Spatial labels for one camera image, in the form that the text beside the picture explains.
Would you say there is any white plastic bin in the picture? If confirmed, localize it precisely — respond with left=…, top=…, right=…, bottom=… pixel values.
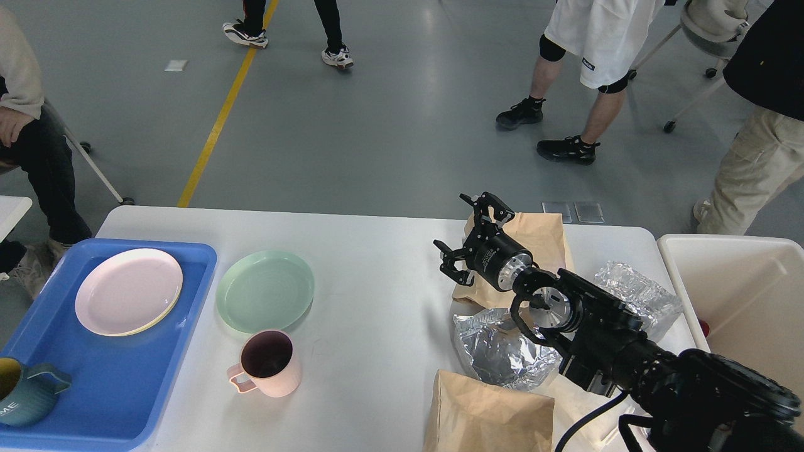
left=658, top=234, right=803, bottom=397

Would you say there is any crumpled foil large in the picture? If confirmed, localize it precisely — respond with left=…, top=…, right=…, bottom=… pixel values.
left=452, top=308, right=560, bottom=392

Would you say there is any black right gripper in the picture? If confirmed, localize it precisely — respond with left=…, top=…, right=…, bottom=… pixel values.
left=433, top=193, right=534, bottom=292

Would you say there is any brown paper bag near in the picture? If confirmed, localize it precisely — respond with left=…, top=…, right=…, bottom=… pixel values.
left=423, top=370, right=554, bottom=451

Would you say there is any brown paper bag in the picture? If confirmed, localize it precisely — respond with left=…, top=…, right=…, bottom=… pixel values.
left=452, top=213, right=575, bottom=308
left=423, top=370, right=554, bottom=451

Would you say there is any teal mug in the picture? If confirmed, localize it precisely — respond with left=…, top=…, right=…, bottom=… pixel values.
left=1, top=357, right=72, bottom=426

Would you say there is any white side table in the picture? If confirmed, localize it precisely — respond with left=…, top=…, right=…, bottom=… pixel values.
left=0, top=195, right=33, bottom=241

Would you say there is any small red object in bin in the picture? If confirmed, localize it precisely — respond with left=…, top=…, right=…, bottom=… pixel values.
left=698, top=320, right=710, bottom=338

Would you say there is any pink plate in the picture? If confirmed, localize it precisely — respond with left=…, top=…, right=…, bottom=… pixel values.
left=75, top=248, right=183, bottom=336

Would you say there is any blue plastic tray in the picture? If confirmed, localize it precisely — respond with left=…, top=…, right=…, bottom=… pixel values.
left=1, top=239, right=217, bottom=451

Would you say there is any green plate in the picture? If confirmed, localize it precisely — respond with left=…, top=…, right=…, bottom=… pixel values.
left=216, top=250, right=314, bottom=334

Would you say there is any brown paper bag far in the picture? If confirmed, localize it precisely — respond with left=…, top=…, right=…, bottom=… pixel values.
left=452, top=213, right=575, bottom=308

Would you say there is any seated person at left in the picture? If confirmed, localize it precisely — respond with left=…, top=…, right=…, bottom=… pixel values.
left=1, top=8, right=92, bottom=298

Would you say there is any person in beige trousers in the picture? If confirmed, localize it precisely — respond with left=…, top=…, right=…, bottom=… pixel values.
left=693, top=1, right=803, bottom=235

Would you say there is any pink ribbed mug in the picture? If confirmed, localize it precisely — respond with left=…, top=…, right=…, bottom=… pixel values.
left=227, top=330, right=302, bottom=398

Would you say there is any person in white shorts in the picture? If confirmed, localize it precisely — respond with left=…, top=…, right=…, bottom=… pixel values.
left=495, top=1, right=665, bottom=165

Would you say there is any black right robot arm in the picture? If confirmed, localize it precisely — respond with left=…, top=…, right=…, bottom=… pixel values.
left=435, top=192, right=803, bottom=451

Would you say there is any person in black trousers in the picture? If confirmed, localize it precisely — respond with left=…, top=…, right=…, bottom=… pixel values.
left=223, top=1, right=354, bottom=70

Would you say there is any crumpled foil small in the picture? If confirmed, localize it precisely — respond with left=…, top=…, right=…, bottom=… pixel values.
left=594, top=261, right=683, bottom=342

